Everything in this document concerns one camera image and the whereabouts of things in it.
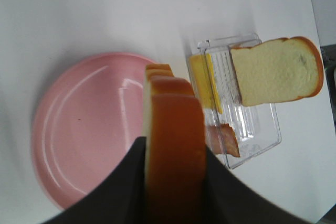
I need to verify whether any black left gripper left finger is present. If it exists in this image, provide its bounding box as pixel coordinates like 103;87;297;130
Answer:
45;136;146;223

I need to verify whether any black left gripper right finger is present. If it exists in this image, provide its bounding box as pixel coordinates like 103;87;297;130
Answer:
204;147;326;223

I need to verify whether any bacon strip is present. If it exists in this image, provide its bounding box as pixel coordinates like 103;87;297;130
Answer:
205;124;240;157

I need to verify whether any bread slice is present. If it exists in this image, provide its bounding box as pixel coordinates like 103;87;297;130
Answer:
230;37;324;106
142;64;206;223

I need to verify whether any clear right plastic container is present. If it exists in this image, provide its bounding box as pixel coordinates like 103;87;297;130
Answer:
186;34;281;169

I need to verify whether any pink plate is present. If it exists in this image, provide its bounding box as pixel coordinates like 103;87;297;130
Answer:
31;52;152;209

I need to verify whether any yellow cheese slice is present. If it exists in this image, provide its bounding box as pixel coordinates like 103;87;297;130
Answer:
189;54;223;113

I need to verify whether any upright bread slice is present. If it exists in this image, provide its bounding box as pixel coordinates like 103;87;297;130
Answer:
230;37;324;106

